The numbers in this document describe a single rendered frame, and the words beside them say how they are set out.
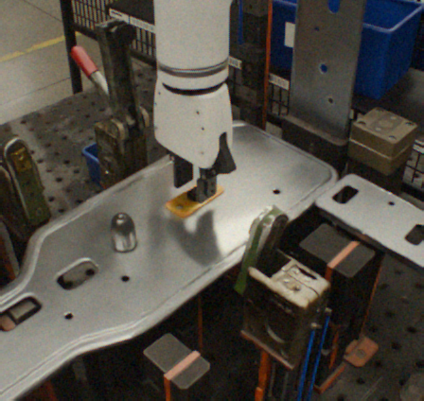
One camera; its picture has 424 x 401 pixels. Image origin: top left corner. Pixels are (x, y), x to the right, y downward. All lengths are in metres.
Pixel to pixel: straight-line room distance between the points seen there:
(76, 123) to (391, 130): 0.93
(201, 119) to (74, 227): 0.23
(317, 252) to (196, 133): 0.22
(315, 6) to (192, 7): 0.31
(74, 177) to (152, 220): 0.62
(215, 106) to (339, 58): 0.28
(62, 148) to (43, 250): 0.74
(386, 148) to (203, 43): 0.35
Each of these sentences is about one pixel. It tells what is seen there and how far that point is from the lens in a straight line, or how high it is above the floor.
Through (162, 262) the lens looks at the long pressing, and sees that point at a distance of 0.70.
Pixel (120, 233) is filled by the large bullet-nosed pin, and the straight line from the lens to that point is 0.70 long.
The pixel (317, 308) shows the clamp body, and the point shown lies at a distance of 0.64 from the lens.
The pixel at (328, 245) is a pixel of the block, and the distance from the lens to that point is 0.76.
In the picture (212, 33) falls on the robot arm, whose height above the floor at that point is 1.26.
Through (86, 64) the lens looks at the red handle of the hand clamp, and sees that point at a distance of 0.87.
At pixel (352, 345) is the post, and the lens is 1.00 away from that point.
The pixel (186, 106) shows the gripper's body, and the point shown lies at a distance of 0.67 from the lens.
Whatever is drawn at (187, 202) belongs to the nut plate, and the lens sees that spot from 0.78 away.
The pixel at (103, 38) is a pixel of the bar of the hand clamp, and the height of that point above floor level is 1.20.
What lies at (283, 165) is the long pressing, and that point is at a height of 1.00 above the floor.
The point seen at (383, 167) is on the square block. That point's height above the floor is 1.01.
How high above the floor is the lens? 1.51
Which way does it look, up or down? 38 degrees down
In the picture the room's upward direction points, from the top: straight up
